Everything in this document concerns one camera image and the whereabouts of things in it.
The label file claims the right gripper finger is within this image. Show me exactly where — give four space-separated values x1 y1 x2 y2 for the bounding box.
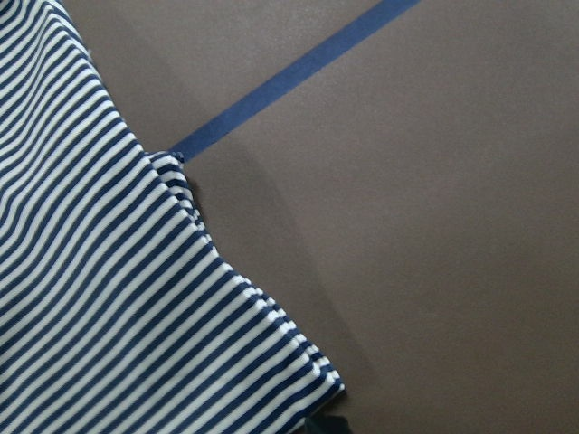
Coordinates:
304 414 353 434

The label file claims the blue white striped polo shirt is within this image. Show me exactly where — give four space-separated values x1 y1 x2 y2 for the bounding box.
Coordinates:
1 1 344 433

